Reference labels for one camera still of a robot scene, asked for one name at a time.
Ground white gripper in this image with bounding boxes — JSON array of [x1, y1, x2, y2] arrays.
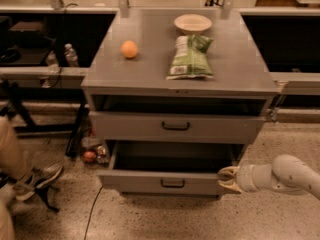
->
[[218, 164, 267, 193]]

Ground grey drawer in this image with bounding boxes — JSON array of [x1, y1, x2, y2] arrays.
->
[[98, 141, 244, 197], [89, 112, 264, 144]]

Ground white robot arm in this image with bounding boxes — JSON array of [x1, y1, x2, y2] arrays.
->
[[218, 154, 320, 199]]

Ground grey drawer cabinet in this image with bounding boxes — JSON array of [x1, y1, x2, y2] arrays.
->
[[80, 7, 280, 198]]

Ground grey top drawer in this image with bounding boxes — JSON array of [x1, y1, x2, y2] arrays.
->
[[89, 112, 264, 144]]

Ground green chip bag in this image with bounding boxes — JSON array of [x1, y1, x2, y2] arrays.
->
[[166, 34, 213, 80]]

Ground red apple on floor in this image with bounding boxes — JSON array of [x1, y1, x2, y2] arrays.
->
[[82, 151, 96, 163]]

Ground beige bowl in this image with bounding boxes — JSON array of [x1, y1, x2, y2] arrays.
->
[[174, 14, 212, 35]]

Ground orange fruit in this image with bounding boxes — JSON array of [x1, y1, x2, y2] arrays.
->
[[121, 40, 138, 59]]

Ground clear water bottle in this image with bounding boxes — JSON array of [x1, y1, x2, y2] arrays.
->
[[65, 43, 79, 67], [46, 51, 59, 73]]

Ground grey sneaker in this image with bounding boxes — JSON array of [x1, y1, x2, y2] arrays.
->
[[13, 163, 63, 201]]

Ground person leg beige trousers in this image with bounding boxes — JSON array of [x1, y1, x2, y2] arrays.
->
[[0, 117, 31, 182]]

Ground person knee beige trousers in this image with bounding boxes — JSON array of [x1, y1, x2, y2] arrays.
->
[[0, 200, 15, 240]]

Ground black floor cable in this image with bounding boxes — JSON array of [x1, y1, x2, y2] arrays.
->
[[83, 185, 104, 240]]

